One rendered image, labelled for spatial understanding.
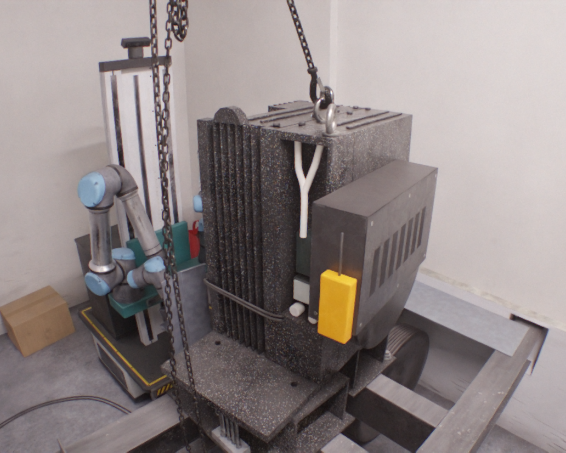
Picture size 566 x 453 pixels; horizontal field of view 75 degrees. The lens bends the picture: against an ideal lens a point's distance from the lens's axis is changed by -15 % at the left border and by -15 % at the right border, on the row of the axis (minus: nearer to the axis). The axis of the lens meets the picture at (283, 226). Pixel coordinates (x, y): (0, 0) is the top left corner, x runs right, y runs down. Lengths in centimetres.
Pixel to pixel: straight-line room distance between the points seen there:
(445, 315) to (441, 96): 101
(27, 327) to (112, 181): 163
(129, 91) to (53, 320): 173
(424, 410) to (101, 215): 138
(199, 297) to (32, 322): 165
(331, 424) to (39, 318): 213
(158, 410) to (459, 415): 106
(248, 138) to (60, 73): 213
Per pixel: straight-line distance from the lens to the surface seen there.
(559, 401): 232
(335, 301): 92
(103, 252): 174
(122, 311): 195
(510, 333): 205
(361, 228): 85
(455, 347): 235
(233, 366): 134
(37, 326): 305
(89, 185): 159
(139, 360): 230
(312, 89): 108
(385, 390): 162
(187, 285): 156
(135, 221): 172
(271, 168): 103
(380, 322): 114
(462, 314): 208
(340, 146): 95
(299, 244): 110
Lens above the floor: 181
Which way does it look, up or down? 24 degrees down
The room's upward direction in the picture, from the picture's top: straight up
